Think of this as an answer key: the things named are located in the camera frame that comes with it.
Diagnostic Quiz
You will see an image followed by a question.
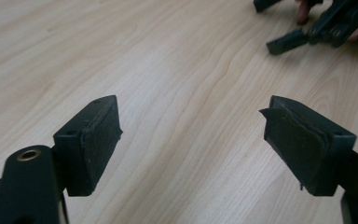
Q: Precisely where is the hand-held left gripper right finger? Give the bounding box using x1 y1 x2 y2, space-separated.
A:
259 94 358 197

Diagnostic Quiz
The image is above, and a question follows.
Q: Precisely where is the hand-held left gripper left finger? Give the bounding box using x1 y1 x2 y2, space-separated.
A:
53 94 124 198

